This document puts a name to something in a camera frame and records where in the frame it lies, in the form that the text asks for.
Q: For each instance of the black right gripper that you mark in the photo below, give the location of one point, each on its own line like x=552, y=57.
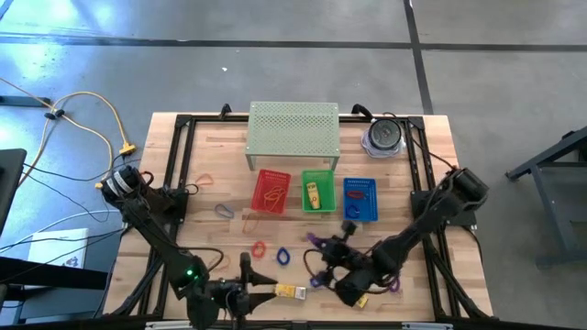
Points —
x=344, y=256

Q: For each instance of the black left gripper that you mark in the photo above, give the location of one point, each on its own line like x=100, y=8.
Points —
x=229, y=298

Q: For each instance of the purple spiral wristband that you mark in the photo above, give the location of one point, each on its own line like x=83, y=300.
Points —
x=311, y=238
x=347, y=212
x=395, y=286

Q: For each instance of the yellow green crayon box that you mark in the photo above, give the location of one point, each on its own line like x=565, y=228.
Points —
x=313, y=196
x=362, y=301
x=289, y=292

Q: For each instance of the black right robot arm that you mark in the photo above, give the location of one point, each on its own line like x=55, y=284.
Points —
x=413, y=229

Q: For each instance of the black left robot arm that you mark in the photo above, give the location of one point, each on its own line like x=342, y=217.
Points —
x=156, y=229

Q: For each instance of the orange spiral wristband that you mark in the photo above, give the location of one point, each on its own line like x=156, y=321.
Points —
x=253, y=250

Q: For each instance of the green plastic basket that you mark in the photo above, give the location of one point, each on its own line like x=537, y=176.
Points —
x=330, y=201

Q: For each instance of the blue plastic basket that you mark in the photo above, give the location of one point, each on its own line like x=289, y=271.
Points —
x=369, y=201

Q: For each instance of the red spiral wristband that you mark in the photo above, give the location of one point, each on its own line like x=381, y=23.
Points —
x=356, y=192

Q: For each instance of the red plastic basket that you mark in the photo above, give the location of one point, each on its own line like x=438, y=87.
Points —
x=259, y=204

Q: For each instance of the blue rubber band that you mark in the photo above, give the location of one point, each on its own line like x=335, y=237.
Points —
x=216, y=208

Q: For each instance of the green perforated metal shelf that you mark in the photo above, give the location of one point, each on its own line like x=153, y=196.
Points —
x=293, y=128

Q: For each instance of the white cardboard box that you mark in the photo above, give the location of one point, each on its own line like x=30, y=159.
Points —
x=55, y=245

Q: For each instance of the dark grey metal stand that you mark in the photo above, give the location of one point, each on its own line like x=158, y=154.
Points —
x=550, y=215

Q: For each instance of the black stand foot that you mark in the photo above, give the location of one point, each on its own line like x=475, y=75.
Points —
x=23, y=101

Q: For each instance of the silver metal bracket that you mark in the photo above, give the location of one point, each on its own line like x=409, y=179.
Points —
x=426, y=326
x=169, y=325

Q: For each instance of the black aluminium table frame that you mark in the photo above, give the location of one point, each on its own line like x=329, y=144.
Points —
x=211, y=118

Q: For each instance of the black desk frame bars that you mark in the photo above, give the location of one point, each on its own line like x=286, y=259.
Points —
x=46, y=277

